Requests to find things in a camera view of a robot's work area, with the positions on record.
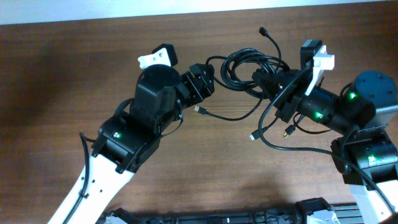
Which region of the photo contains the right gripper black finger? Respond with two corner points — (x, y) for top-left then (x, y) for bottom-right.
(252, 68), (294, 82)
(256, 76), (292, 100)

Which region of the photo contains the black USB cable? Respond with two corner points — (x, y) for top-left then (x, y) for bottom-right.
(194, 26), (290, 122)

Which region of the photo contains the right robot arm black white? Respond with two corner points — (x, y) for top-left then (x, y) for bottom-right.
(252, 68), (397, 223)

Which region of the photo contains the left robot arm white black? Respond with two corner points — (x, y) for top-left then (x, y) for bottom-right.
(49, 63), (214, 223)

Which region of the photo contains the right camera black cable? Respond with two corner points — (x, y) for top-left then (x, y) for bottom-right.
(257, 60), (397, 215)

